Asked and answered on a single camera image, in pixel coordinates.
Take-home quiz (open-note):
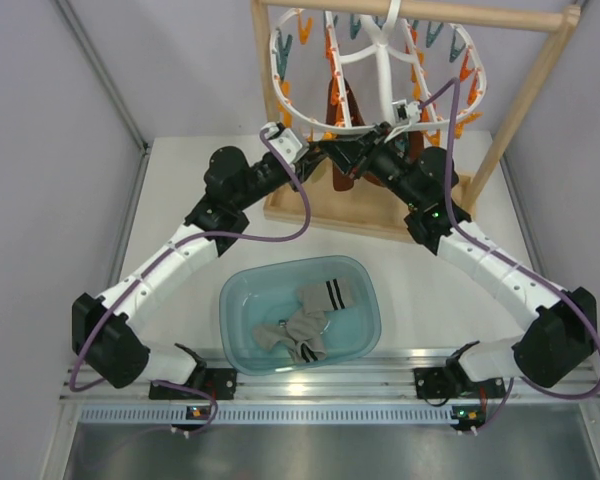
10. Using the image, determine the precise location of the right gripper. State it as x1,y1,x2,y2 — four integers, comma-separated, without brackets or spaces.
320,122,424,209

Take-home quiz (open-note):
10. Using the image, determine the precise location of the white round clip hanger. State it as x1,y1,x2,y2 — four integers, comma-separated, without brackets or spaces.
261,1,488,145

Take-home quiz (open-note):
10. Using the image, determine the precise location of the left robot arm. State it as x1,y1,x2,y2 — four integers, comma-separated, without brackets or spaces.
69,140,325,397

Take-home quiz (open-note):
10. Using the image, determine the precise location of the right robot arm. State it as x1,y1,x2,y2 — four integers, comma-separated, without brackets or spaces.
318,124,599,397

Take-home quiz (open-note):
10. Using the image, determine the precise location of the right brown sock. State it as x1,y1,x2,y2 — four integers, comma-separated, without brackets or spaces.
394,131,425,164

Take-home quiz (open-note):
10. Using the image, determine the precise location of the wooden hanging rack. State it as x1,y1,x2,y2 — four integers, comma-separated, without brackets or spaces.
252,0,584,246

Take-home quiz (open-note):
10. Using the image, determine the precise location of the teal plastic tub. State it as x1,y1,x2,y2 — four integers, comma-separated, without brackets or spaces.
219,255,382,376

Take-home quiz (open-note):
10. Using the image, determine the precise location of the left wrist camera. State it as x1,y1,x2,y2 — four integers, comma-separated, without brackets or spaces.
259,122,309,165

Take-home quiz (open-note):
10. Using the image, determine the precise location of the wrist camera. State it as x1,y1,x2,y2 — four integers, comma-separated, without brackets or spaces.
392,99,422,127
259,122,309,165

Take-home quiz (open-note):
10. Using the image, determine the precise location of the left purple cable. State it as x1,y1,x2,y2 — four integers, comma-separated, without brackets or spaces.
68,127,311,436

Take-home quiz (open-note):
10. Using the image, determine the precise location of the purple cable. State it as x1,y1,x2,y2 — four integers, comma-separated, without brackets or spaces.
68,127,311,436
419,78,600,436

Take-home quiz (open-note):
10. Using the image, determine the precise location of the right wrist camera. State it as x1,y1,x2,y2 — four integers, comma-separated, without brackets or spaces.
392,99,422,127

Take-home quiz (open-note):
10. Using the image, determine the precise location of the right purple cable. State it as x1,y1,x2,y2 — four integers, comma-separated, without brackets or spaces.
419,78,600,436

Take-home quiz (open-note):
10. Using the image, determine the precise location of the aluminium mounting rail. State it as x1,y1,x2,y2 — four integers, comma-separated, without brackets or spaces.
60,349,597,403

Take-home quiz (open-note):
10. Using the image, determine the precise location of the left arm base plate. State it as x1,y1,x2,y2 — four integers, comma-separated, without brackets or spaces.
148,367,237,400

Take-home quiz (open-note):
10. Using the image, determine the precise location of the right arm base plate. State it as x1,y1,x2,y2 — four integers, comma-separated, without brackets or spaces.
413,367,479,401

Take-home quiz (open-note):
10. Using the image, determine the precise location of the slotted cable duct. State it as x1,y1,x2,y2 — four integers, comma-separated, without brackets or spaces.
79,403,486,425

